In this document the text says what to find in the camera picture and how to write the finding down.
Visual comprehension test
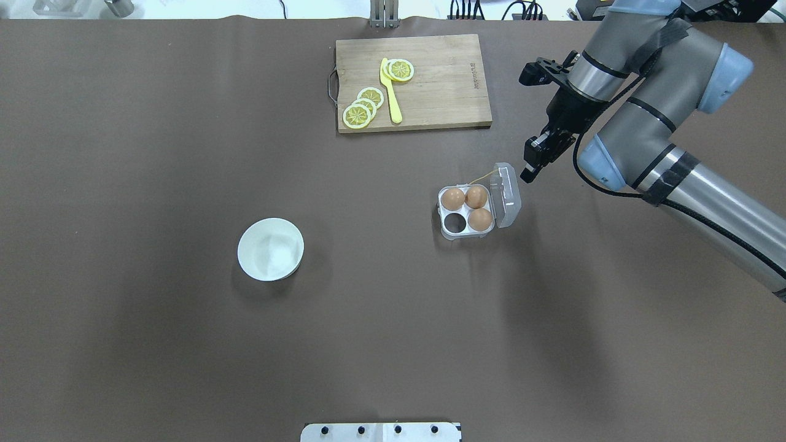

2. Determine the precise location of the clear plastic egg box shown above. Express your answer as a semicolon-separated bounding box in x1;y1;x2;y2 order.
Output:
436;162;523;241

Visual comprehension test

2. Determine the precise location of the white ceramic bowl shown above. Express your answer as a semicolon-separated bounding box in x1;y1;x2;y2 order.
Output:
236;218;305;282

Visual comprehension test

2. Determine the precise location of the wooden cutting board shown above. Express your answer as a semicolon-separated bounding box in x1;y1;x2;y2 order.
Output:
334;34;493;134

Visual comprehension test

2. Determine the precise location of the yellow toy knife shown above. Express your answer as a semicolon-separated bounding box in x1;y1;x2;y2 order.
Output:
379;58;403;124

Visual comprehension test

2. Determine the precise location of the brown egg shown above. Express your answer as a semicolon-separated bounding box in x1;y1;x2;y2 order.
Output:
468;207;494;232
440;187;466;212
464;185;489;209

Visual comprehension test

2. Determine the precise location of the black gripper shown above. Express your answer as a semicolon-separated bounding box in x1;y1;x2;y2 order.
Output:
520;87;605;184

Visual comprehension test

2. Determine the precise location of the aluminium frame post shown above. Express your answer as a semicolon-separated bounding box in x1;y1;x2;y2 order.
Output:
370;0;400;29

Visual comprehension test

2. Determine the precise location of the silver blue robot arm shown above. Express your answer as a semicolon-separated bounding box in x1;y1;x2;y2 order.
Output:
519;1;784;300

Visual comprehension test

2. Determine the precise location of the yellow lemon slice pair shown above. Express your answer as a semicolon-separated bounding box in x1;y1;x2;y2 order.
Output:
383;58;415;83

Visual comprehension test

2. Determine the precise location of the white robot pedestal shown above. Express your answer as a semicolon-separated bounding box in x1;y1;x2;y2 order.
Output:
300;422;463;441

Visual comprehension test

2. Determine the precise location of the yellow lemon slice stack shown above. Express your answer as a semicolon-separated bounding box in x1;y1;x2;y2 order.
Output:
341;87;384;130

